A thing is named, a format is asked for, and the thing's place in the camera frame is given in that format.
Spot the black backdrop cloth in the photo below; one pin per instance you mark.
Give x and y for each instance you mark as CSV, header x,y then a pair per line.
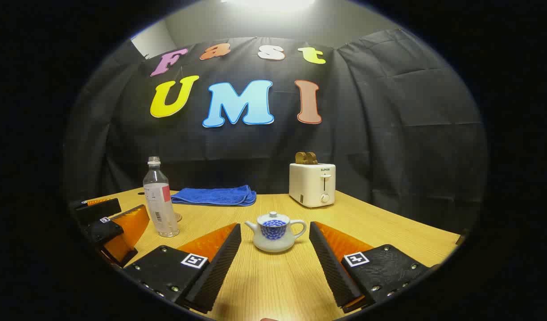
x,y
380,133

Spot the white toaster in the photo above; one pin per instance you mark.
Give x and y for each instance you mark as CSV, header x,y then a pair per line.
x,y
309,185

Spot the white blue-patterned teacup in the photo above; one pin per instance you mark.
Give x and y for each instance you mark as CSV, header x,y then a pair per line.
x,y
273,240

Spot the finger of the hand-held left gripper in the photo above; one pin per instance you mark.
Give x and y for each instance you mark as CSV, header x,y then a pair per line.
x,y
97,210
106,232

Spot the ceiling light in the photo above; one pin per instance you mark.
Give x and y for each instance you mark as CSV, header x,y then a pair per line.
x,y
273,3

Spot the blue folded towel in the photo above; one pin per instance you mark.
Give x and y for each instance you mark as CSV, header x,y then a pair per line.
x,y
215,196

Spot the clear plastic water bottle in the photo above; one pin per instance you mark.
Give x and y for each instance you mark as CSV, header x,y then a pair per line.
x,y
159,209

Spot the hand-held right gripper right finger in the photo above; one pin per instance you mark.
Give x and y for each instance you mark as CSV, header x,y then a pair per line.
x,y
331,263

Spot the brown toast slice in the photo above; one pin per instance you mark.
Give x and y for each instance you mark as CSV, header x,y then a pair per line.
x,y
299,158
311,158

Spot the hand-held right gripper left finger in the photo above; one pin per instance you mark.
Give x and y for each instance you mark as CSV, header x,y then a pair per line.
x,y
217,263

